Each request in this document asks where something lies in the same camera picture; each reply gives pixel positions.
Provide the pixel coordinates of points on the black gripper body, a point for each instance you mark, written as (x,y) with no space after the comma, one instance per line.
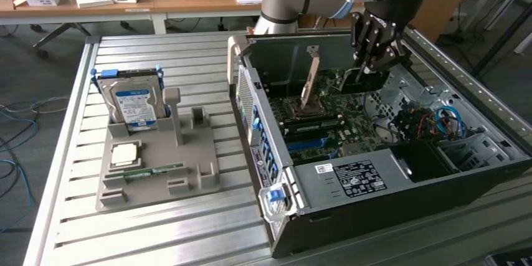
(395,7)

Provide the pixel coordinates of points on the black graphics card silver bracket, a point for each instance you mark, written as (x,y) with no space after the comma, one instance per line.
(366,83)

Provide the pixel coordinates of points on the wooden cabinet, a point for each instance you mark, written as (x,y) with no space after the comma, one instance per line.
(451,4)

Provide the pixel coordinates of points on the silver perforated drive cage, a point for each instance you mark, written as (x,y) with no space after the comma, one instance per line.
(395,104)

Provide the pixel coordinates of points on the green motherboard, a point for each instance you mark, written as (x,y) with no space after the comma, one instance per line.
(358,129)

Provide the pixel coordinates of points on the CPU socket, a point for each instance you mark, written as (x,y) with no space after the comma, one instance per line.
(318,110)

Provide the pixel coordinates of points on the dark RAM module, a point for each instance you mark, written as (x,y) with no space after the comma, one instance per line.
(311,124)

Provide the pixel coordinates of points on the silver disk bay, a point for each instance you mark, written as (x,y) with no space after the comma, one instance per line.
(478,150)

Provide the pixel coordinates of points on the blue expansion slot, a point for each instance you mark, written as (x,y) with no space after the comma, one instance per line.
(307,145)

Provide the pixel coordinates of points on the wooden desk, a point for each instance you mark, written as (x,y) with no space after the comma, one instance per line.
(187,1)

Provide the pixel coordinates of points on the grey power supply with label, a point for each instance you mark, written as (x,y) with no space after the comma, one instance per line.
(317,182)

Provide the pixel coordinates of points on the black open PC case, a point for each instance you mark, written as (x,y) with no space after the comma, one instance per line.
(374,216)

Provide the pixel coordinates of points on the blue case latch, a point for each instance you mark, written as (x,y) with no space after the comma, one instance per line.
(274,194)

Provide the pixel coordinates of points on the hard disk in blue caddy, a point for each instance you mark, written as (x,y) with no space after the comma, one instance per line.
(133,107)

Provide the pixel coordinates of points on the grey parts rack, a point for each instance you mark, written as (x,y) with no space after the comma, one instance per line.
(166,150)

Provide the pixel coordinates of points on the silver CPU chip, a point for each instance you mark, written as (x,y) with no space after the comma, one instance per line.
(125,155)

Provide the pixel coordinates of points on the green RAM stick white label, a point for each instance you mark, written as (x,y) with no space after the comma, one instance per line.
(142,172)

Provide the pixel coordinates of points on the black keyboard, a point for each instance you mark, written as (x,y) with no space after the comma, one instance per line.
(515,261)

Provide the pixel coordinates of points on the grey desk leg with casters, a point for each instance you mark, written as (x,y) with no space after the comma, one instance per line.
(58,34)

